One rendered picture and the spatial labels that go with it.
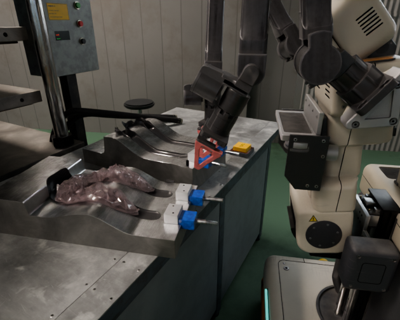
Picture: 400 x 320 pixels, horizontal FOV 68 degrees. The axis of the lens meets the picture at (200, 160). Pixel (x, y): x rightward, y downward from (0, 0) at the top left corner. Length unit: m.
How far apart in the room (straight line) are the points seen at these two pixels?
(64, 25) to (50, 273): 1.19
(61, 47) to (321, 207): 1.33
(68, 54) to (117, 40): 2.10
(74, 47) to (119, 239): 1.14
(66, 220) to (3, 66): 3.88
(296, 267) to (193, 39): 2.62
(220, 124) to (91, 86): 3.36
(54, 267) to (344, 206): 0.77
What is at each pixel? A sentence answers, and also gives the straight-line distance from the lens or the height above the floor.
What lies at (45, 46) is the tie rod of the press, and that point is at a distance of 1.43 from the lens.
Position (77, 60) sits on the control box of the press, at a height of 1.13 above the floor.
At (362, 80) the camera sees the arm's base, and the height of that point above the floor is 1.21.
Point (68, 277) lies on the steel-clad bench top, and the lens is 0.76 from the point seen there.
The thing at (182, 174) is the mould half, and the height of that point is 0.86.
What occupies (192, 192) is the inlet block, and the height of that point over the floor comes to 0.87.
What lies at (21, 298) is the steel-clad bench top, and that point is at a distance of 0.76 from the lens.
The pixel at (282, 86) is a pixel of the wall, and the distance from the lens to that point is 3.48.
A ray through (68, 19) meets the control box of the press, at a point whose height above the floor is 1.32.
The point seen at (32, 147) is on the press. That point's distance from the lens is 1.57.
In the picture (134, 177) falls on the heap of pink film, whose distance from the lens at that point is 0.88.
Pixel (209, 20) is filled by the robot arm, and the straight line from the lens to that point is 1.05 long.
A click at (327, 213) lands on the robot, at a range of 0.96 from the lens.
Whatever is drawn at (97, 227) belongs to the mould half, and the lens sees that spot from 0.77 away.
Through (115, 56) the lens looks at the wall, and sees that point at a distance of 3.76.
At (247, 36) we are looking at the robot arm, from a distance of 0.64.
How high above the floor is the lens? 1.31
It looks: 25 degrees down
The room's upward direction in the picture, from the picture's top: straight up
